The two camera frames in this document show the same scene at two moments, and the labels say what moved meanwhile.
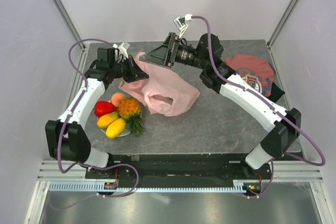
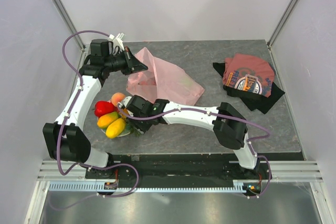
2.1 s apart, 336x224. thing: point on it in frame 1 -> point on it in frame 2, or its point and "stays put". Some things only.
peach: x=116 y=98 stays put
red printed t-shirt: x=259 y=73 stays put
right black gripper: x=161 y=55 -> x=141 y=128
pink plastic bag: x=166 y=92 stays put
